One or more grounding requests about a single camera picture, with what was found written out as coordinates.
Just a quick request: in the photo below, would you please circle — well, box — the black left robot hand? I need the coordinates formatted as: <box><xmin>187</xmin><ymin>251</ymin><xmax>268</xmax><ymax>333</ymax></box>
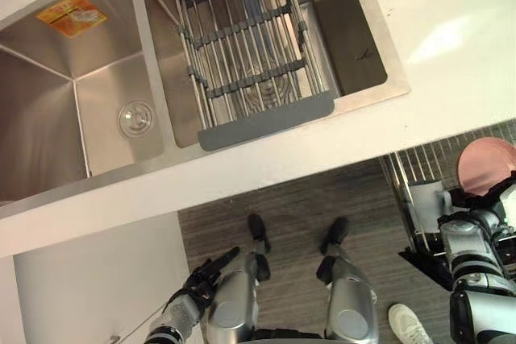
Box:
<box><xmin>185</xmin><ymin>246</ymin><xmax>241</xmax><ymax>309</ymax></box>

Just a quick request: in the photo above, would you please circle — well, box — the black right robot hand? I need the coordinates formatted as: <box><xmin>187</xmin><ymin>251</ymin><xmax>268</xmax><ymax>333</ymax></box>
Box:
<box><xmin>448</xmin><ymin>186</ymin><xmax>503</xmax><ymax>219</ymax></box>

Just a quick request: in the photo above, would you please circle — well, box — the grey cup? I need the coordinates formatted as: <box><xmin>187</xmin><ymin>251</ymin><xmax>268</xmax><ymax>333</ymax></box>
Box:
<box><xmin>407</xmin><ymin>180</ymin><xmax>452</xmax><ymax>235</ymax></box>

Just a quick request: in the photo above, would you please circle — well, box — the black dishwasher door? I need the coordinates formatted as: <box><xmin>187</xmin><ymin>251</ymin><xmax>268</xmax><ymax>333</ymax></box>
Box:
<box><xmin>397</xmin><ymin>247</ymin><xmax>457</xmax><ymax>293</ymax></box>

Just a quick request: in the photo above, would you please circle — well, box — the white cabinet door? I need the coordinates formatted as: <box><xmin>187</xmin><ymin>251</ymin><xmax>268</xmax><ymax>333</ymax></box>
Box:
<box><xmin>11</xmin><ymin>213</ymin><xmax>194</xmax><ymax>344</ymax></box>

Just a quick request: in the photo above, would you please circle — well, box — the stainless steel double sink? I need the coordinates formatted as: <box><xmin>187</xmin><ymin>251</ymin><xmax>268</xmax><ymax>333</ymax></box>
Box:
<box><xmin>0</xmin><ymin>0</ymin><xmax>411</xmax><ymax>205</ymax></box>

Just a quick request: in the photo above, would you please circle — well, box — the grey metal sink drying rack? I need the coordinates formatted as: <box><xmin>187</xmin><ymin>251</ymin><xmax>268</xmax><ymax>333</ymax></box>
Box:
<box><xmin>160</xmin><ymin>0</ymin><xmax>337</xmax><ymax>153</ymax></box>

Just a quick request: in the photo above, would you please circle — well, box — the pink plate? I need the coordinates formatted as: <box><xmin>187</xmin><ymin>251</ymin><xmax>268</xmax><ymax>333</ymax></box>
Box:
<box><xmin>456</xmin><ymin>138</ymin><xmax>514</xmax><ymax>197</ymax></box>

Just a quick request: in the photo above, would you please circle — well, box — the dark left robot foot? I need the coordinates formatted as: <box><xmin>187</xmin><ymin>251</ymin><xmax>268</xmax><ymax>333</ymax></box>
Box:
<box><xmin>247</xmin><ymin>213</ymin><xmax>272</xmax><ymax>253</ymax></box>

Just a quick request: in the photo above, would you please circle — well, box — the dark robot foot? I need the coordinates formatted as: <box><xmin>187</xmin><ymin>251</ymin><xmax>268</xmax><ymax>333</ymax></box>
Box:
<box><xmin>247</xmin><ymin>213</ymin><xmax>272</xmax><ymax>253</ymax></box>
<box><xmin>321</xmin><ymin>216</ymin><xmax>350</xmax><ymax>255</ymax></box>

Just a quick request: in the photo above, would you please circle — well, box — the grey robot torso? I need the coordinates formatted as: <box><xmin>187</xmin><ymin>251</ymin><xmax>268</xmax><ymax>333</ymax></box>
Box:
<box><xmin>252</xmin><ymin>328</ymin><xmax>327</xmax><ymax>344</ymax></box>

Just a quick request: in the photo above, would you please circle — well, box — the dark right robot foot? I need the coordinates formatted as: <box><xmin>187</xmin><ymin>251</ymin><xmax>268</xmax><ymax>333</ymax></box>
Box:
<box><xmin>321</xmin><ymin>216</ymin><xmax>350</xmax><ymax>255</ymax></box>

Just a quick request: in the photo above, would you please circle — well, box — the person's white shoe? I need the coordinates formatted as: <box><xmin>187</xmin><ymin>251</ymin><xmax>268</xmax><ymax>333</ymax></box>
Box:
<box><xmin>387</xmin><ymin>303</ymin><xmax>435</xmax><ymax>344</ymax></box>

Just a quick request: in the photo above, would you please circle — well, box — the silver right robot leg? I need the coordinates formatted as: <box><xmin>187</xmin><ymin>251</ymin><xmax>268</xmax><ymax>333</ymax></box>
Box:
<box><xmin>315</xmin><ymin>245</ymin><xmax>379</xmax><ymax>344</ymax></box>

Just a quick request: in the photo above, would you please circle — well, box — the round metal drain strainer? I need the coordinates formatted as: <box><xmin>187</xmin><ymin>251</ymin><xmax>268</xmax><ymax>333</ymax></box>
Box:
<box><xmin>118</xmin><ymin>101</ymin><xmax>156</xmax><ymax>136</ymax></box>

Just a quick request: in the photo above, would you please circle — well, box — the yellow orange sticker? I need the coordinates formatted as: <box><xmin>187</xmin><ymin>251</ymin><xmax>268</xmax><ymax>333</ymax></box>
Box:
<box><xmin>35</xmin><ymin>0</ymin><xmax>109</xmax><ymax>39</ymax></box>

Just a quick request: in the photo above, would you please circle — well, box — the metal wire dishwasher rack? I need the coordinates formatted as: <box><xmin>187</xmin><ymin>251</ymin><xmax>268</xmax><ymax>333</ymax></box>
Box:
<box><xmin>378</xmin><ymin>131</ymin><xmax>516</xmax><ymax>259</ymax></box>

